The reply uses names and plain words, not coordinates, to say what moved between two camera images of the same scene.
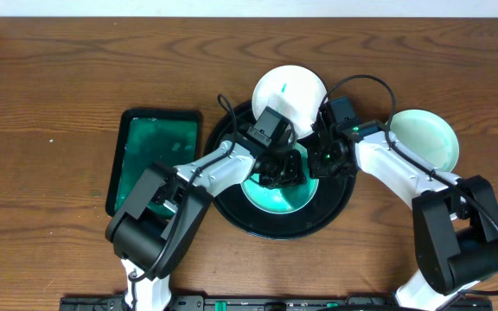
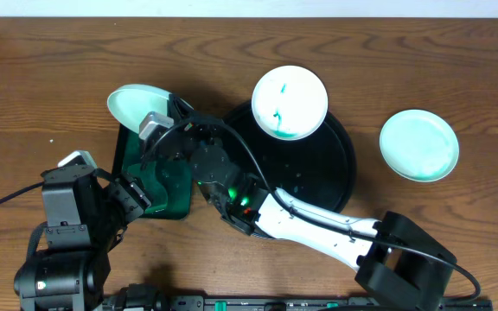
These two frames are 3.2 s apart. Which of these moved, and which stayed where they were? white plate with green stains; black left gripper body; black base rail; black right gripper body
Moved: black left gripper body; black right gripper body
Stayed: white plate with green stains; black base rail
